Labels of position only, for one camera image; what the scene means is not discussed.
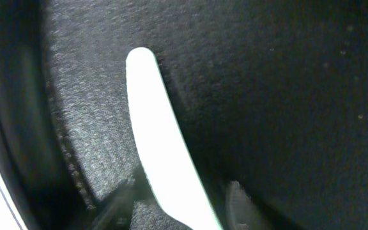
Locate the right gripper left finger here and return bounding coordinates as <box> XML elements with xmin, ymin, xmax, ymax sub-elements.
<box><xmin>88</xmin><ymin>165</ymin><xmax>191</xmax><ymax>230</ymax></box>

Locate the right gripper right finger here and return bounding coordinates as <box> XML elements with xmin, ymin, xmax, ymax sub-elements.
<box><xmin>225</xmin><ymin>180</ymin><xmax>300</xmax><ymax>230</ymax></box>

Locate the light blue plastic spoon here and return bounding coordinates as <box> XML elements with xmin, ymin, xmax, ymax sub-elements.
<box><xmin>126</xmin><ymin>47</ymin><xmax>222</xmax><ymax>230</ymax></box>

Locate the round black serving tray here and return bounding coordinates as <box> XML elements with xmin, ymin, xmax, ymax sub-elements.
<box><xmin>0</xmin><ymin>0</ymin><xmax>368</xmax><ymax>229</ymax></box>

